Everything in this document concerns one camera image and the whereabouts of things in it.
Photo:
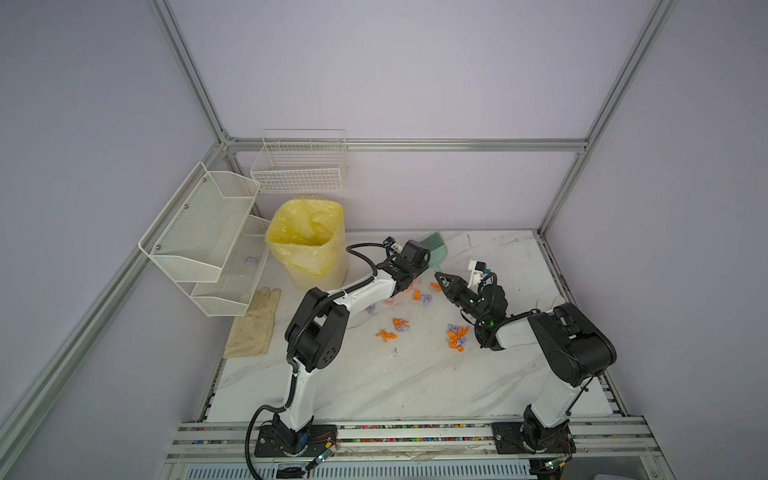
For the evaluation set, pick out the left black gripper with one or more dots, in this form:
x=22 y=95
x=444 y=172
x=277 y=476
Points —
x=423 y=266

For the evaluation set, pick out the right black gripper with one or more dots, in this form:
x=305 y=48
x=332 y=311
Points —
x=456 y=290

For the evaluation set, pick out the green hand brush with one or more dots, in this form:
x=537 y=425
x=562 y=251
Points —
x=438 y=250

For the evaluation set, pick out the pink dustpan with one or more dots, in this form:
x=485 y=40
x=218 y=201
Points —
x=399 y=297

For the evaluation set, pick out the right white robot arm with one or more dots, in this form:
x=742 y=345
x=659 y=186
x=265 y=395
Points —
x=575 y=350

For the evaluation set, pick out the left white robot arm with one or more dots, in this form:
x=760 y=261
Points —
x=317 y=330

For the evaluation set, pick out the orange purple scraps centre left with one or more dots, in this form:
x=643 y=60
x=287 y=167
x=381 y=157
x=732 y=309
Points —
x=399 y=326

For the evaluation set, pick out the orange purple scrap pile centre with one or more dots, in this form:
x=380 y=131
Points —
x=457 y=337

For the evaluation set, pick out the beige trash bin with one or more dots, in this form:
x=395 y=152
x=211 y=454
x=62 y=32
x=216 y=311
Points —
x=331 y=281

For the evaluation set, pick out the yellow plastic bin liner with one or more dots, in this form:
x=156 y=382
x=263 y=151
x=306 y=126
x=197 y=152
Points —
x=307 y=235

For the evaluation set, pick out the cream fabric glove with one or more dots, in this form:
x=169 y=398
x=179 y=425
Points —
x=250 y=335

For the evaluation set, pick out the white mesh lower shelf basket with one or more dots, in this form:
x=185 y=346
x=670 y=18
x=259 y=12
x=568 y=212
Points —
x=231 y=295

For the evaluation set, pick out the white mesh shelf basket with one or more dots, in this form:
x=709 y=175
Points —
x=191 y=240
x=231 y=295

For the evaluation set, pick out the white mesh upper shelf basket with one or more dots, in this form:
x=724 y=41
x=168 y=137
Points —
x=191 y=240

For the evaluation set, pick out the white wire wall basket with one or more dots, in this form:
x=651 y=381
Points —
x=301 y=161

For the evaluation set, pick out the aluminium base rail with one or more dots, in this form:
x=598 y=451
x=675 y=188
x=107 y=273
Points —
x=608 y=447

